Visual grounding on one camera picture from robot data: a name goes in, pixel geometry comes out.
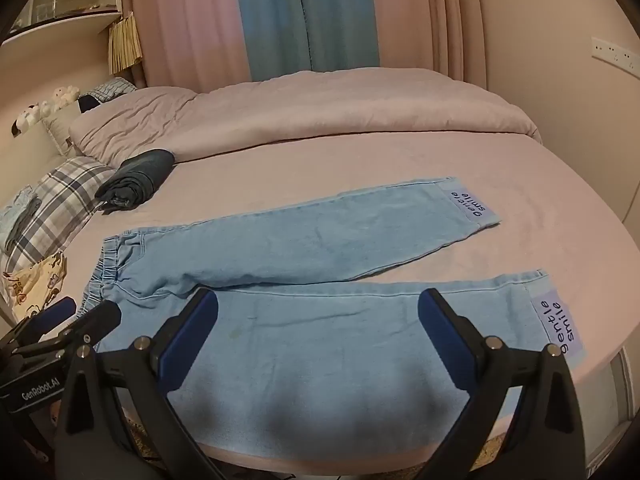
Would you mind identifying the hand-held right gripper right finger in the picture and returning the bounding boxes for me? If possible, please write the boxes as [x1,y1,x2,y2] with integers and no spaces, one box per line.
[417,287,587,480]

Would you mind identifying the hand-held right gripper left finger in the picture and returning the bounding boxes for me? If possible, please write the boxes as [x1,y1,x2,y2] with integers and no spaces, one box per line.
[52,287,226,480]

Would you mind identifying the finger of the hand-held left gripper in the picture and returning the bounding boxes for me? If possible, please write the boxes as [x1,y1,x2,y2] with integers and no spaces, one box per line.
[0,296,77,357]
[14,301,123,362]

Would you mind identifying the light blue denim pants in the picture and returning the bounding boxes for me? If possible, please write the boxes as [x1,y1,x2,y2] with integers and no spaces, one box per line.
[75,176,588,458]

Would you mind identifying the yellow printed cloth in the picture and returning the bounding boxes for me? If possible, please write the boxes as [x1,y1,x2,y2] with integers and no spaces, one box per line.
[1,254,69,313]

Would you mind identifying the stack of folded clothes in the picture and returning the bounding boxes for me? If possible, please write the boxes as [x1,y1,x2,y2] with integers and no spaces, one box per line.
[0,186,44,253]

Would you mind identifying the plaid pillow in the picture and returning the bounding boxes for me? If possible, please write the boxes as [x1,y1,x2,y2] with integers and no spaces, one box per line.
[0,156,117,273]

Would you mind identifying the dark rolled clothing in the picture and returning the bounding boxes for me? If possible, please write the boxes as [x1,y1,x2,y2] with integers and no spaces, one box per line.
[94,148,176,212]

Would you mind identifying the white cushion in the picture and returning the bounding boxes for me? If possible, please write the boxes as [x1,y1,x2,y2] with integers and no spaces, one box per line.
[42,109,77,157]

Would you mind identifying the white bed base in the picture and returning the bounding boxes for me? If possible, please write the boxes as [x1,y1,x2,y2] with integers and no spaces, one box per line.
[570,345,640,477]

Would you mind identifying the white plush toy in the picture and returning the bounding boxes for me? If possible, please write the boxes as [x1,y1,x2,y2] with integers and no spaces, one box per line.
[12,104,42,137]
[40,86,81,112]

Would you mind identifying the pink pillow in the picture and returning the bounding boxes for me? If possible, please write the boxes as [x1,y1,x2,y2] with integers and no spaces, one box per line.
[68,86,200,167]

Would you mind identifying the blue checked cloth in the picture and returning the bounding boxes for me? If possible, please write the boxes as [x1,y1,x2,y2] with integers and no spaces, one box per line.
[79,78,139,107]

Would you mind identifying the pink duvet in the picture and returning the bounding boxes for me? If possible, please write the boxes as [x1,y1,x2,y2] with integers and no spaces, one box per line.
[167,70,545,163]

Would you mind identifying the straw fringe hanging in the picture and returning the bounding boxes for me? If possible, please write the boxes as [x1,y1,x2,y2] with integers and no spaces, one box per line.
[108,11,144,67]

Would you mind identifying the pink curtain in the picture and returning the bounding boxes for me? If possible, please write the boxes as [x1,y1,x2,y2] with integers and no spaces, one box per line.
[369,0,490,92]
[127,0,252,90]

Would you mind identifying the blue curtain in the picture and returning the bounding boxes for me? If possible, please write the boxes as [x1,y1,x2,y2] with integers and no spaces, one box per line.
[231,0,382,82]

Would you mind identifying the white wall shelf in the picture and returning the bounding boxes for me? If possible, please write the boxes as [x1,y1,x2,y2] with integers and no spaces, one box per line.
[0,0,124,47]

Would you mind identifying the white wall socket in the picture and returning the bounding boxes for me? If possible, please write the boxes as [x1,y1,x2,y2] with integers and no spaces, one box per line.
[591,36,639,72]

